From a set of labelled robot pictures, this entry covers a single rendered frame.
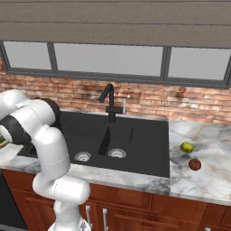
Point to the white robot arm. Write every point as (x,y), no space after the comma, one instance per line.
(51,156)

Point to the black sink tap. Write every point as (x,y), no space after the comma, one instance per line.
(110,102)

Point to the black double kitchen sink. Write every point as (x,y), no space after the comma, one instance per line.
(126,144)

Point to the grey framed window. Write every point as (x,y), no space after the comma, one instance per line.
(114,60)

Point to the yellow-green round fruit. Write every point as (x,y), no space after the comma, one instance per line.
(186,147)

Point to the dark red round fruit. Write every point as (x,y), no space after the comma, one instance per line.
(195,164)

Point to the grey window blind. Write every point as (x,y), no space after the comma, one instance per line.
(115,21)

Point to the brown wooden cupboard door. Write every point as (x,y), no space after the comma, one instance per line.
(33,210)
(217,218)
(150,216)

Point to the green vegetable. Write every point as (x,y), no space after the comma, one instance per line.
(2,142)

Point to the black dishwasher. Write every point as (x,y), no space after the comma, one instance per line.
(9,207)

